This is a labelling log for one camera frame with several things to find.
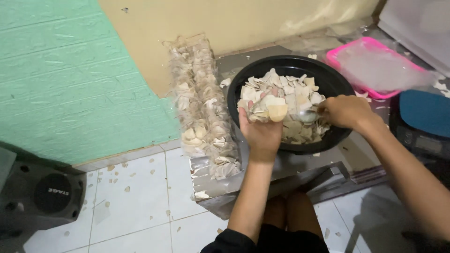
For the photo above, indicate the person's right hand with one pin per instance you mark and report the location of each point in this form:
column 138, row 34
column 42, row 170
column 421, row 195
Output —
column 348, row 112

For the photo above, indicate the person's left hand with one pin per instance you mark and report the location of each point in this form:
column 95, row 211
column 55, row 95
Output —
column 262, row 138

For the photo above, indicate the person's right fingers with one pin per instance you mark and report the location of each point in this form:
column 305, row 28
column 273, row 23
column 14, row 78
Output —
column 327, row 109

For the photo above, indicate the person's left fingers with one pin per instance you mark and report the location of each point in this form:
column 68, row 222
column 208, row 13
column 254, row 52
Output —
column 250, row 110

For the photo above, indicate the metal spoon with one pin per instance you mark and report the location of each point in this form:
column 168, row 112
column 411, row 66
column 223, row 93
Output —
column 308, row 116

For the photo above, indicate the clear bag of chips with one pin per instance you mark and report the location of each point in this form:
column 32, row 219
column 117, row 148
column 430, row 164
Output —
column 270, row 107

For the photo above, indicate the black round bowl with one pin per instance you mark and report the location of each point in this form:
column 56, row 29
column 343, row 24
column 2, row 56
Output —
column 330, row 82

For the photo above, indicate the heap of pale chips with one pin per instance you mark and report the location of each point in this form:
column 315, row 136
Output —
column 295, row 91

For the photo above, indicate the loose pale chip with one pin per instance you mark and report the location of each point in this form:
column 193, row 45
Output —
column 225, row 83

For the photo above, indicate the row of packed chip bags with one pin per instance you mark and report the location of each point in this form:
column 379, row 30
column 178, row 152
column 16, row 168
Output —
column 204, row 105

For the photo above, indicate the clear plastic bags sheet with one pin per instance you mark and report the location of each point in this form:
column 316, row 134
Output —
column 379, row 68

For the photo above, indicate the foil-covered low table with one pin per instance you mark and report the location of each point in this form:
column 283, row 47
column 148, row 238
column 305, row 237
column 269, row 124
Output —
column 291, row 168

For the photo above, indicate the pink plastic tray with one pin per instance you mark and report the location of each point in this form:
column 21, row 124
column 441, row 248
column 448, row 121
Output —
column 369, row 42

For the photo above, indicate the digital scale with blue plate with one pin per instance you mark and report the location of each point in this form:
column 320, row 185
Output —
column 423, row 119

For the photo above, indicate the person's legs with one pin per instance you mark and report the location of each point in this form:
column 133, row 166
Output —
column 293, row 214

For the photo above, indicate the white box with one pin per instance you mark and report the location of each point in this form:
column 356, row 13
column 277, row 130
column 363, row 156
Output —
column 418, row 31

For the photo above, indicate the person's black clothing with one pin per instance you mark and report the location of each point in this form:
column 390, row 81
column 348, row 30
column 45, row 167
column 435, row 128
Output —
column 267, row 244

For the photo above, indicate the scattered chip crumbs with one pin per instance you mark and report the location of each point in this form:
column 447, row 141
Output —
column 127, row 189

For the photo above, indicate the black loudspeaker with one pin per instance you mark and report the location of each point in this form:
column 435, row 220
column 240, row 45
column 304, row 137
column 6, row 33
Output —
column 42, row 193

